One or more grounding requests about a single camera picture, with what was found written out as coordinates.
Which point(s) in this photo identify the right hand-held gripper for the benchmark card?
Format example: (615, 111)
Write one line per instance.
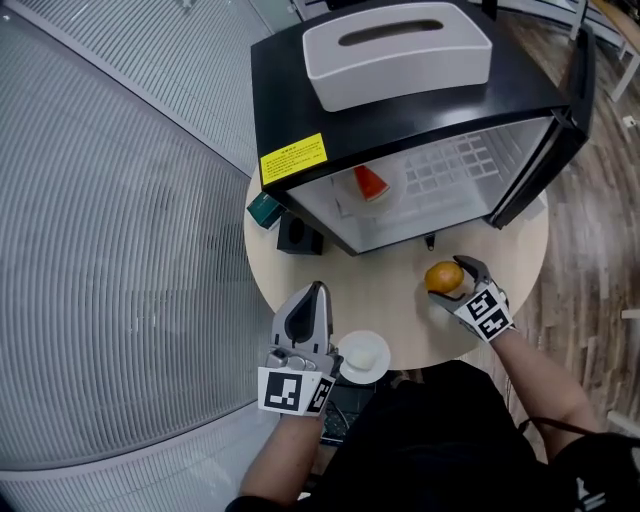
(487, 315)

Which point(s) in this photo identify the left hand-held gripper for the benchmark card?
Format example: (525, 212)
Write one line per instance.
(282, 390)

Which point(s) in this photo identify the orange fruit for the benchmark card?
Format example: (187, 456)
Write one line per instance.
(442, 277)

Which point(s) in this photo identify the white round plate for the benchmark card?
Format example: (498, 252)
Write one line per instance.
(380, 345)
(385, 205)

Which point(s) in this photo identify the red watermelon slice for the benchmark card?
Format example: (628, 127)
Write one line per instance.
(371, 187)

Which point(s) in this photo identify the black mini fridge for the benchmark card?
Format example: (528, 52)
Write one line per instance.
(285, 100)

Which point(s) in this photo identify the person's right forearm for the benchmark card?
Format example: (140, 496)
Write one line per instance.
(540, 385)

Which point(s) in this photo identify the person's left forearm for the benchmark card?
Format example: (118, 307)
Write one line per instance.
(280, 460)

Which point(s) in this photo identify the black floor crate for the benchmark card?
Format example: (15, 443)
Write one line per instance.
(350, 400)

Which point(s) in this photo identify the black cube holder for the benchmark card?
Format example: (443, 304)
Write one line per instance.
(310, 242)

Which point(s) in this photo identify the dark green box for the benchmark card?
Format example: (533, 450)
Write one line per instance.
(265, 212)

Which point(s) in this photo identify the person's black clothing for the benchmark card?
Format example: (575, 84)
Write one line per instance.
(425, 450)

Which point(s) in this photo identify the yellow warning sticker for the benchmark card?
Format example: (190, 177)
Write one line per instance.
(294, 159)

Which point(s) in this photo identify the white tissue box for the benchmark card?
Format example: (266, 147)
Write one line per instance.
(400, 75)

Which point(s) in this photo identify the small white device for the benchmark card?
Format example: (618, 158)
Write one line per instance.
(630, 120)

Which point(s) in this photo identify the wooden desk white legs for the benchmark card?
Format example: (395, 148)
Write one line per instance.
(625, 20)

